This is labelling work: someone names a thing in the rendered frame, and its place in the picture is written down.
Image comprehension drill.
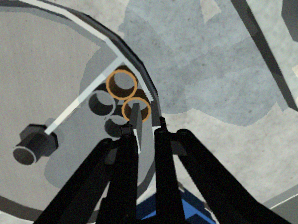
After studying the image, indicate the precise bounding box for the blue crate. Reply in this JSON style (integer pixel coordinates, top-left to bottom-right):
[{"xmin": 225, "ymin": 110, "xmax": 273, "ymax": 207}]
[{"xmin": 136, "ymin": 181, "xmax": 217, "ymax": 224}]

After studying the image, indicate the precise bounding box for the grey metal ring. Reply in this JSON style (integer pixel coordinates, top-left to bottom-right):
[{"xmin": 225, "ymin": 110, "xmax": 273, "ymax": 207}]
[
  {"xmin": 102, "ymin": 105, "xmax": 128, "ymax": 139},
  {"xmin": 11, "ymin": 132, "xmax": 50, "ymax": 167},
  {"xmin": 86, "ymin": 83, "xmax": 119, "ymax": 118}
]

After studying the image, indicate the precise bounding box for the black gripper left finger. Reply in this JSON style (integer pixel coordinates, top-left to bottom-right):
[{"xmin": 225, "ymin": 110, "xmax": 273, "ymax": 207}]
[{"xmin": 33, "ymin": 103, "xmax": 142, "ymax": 224}]

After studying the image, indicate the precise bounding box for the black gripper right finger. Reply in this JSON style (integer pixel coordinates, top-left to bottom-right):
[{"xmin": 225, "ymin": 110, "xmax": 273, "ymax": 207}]
[{"xmin": 151, "ymin": 100, "xmax": 292, "ymax": 224}]

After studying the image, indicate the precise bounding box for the bronze bushing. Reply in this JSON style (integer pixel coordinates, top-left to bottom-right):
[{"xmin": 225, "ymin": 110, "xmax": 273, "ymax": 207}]
[
  {"xmin": 106, "ymin": 65, "xmax": 138, "ymax": 100},
  {"xmin": 122, "ymin": 89, "xmax": 151, "ymax": 123}
]

